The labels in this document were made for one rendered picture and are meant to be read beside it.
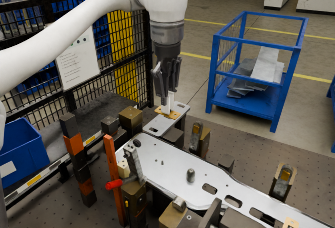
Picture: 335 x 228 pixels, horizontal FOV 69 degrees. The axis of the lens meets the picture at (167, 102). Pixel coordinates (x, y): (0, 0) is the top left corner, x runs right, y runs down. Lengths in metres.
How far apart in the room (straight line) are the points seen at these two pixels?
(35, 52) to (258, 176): 1.18
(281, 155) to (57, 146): 1.18
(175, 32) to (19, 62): 0.35
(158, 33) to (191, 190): 0.54
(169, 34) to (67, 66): 0.66
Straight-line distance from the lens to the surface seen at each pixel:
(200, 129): 0.99
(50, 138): 1.15
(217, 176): 0.96
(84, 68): 1.26
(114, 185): 0.76
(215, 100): 2.89
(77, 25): 0.64
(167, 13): 0.62
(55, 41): 0.59
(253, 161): 1.48
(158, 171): 0.96
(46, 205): 1.35
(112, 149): 0.84
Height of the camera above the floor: 1.72
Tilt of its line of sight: 33 degrees down
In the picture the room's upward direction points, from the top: straight up
